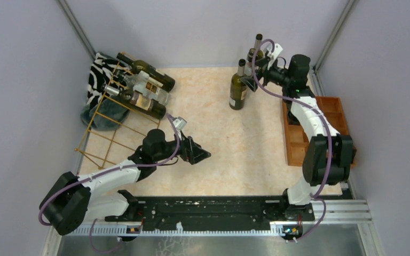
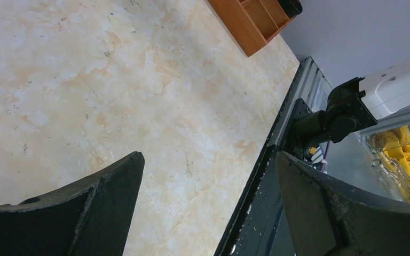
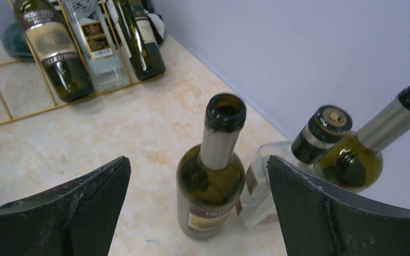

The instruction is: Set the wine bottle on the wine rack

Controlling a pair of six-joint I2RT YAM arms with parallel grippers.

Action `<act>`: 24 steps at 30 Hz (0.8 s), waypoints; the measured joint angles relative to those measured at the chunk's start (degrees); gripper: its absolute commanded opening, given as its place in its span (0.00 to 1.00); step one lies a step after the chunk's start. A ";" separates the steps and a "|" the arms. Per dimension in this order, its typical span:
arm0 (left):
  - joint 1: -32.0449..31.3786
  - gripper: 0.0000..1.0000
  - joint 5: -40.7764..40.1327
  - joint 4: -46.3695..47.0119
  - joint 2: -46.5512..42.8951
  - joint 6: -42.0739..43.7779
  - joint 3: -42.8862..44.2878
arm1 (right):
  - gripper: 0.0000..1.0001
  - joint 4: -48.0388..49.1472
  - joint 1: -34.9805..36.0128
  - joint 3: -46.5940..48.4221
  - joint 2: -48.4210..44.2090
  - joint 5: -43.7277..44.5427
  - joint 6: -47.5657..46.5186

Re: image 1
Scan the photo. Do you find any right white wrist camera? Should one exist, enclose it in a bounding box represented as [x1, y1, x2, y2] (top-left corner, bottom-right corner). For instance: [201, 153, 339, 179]
[265, 43, 283, 70]

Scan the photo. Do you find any clear glass liquor bottle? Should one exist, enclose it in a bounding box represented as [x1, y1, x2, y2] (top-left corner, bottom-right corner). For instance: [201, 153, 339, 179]
[114, 70, 170, 106]

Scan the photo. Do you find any grey slotted cable duct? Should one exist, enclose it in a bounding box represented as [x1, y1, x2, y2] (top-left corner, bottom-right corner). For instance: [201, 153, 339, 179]
[69, 223, 299, 237]

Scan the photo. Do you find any gold wire wine rack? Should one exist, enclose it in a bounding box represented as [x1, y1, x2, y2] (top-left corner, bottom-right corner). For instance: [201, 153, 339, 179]
[76, 52, 169, 173]

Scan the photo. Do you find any dark green wine bottle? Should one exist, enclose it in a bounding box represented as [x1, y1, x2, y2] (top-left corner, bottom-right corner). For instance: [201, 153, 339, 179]
[116, 52, 176, 92]

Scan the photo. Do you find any clear tall glass bottle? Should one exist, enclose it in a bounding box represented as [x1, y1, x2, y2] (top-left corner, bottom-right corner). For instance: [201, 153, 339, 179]
[245, 48, 255, 77]

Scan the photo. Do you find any orange compartment tray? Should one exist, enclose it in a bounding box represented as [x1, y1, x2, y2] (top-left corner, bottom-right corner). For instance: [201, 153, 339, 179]
[281, 97, 350, 167]

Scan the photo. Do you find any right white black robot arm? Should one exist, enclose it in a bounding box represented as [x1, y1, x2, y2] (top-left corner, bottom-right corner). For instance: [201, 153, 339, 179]
[245, 49, 356, 220]

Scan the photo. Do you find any zebra pattern cloth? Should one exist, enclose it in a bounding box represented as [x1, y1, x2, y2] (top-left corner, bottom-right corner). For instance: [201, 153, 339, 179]
[86, 52, 130, 109]

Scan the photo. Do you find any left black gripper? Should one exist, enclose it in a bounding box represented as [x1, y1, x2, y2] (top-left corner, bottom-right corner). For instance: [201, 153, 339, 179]
[154, 128, 211, 164]

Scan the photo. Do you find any green bottle grey capsule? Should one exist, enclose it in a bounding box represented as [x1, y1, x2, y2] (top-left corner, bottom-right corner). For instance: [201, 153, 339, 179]
[254, 34, 264, 61]

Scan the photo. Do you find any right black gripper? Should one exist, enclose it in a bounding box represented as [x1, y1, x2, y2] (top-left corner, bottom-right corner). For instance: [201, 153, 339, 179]
[239, 57, 291, 92]

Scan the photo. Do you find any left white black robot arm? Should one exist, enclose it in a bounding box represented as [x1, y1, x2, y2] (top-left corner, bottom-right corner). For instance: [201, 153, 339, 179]
[38, 129, 211, 235]

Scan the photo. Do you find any olive green wine bottle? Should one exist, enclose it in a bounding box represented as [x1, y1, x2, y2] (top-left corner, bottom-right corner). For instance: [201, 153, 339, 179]
[229, 59, 247, 110]

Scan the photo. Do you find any dark labelled wine bottle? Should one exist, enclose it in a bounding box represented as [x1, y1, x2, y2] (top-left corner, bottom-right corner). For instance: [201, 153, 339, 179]
[102, 85, 167, 119]

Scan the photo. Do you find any grey green fluffy cloth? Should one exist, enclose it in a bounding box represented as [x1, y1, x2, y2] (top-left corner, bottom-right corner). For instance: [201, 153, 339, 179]
[80, 98, 130, 131]

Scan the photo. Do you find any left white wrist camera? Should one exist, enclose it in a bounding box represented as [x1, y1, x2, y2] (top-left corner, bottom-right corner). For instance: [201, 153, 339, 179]
[172, 116, 187, 132]

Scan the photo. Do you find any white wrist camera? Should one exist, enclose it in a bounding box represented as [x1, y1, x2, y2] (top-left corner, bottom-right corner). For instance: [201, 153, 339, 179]
[172, 116, 187, 132]
[265, 43, 283, 70]

